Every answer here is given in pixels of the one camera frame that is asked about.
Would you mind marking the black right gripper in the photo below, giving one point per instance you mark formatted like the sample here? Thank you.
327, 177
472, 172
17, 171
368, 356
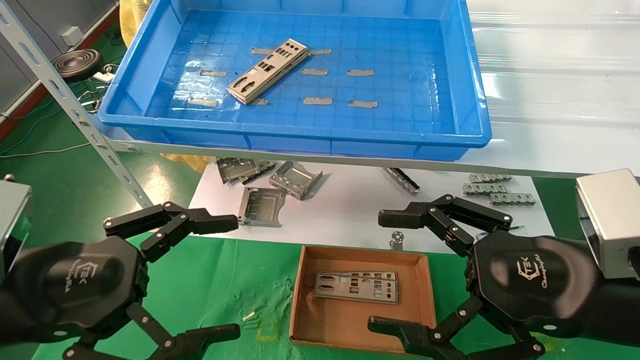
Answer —
530, 275

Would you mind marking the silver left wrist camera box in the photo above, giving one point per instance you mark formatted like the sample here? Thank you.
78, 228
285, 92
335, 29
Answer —
12, 220

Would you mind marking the flat grey metal frame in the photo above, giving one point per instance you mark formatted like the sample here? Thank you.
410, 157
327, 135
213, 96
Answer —
260, 207

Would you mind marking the white paper sheet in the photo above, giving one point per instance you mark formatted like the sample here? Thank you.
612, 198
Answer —
350, 210

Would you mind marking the grey metal cover plate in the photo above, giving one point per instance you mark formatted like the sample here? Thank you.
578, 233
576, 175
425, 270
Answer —
235, 169
265, 167

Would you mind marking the green cloth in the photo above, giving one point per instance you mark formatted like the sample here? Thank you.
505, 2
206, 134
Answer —
220, 285

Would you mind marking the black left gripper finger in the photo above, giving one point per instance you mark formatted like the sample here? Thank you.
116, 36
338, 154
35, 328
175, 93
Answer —
210, 222

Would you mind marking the slotted grey metal post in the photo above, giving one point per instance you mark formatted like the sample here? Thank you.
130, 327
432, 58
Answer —
60, 90

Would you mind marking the narrow metal strip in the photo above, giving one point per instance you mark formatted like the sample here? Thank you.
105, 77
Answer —
401, 180

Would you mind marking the grey metal shelf beam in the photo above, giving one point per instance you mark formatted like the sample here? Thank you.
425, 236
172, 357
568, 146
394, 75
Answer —
350, 159

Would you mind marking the shallow cardboard box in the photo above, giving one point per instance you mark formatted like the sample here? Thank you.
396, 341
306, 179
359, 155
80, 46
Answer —
345, 325

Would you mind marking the small white tape piece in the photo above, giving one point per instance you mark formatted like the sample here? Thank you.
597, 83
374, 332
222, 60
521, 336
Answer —
248, 316

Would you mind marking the grey tape strip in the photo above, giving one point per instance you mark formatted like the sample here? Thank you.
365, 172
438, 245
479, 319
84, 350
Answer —
321, 51
261, 51
261, 102

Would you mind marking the folded metal bracket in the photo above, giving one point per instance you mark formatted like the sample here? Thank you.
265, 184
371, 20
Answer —
295, 179

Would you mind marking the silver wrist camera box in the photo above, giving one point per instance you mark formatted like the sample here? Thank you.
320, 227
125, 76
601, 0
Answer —
610, 220
12, 220

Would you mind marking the white power strip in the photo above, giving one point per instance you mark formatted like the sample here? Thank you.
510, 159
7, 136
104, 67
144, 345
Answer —
104, 76

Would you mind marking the small metal connector strip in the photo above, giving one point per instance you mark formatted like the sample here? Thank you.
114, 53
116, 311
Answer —
512, 199
482, 189
490, 177

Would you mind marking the black round stool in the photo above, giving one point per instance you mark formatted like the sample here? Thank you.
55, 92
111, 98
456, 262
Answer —
77, 64

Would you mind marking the blue plastic tray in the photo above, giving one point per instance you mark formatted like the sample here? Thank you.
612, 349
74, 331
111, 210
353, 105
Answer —
400, 130

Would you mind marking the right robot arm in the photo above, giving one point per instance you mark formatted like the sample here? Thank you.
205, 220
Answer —
620, 310

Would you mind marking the white wall box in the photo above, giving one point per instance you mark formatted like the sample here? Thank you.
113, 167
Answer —
72, 35

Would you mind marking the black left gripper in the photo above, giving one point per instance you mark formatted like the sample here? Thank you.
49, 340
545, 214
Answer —
75, 285

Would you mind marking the small silver binder clip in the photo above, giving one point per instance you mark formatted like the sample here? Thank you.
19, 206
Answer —
396, 239

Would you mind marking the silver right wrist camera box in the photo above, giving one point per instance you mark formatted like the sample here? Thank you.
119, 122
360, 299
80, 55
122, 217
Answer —
610, 220

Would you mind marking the metal IO shield plate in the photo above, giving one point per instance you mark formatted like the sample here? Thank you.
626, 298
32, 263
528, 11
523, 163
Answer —
250, 101
267, 67
357, 291
370, 274

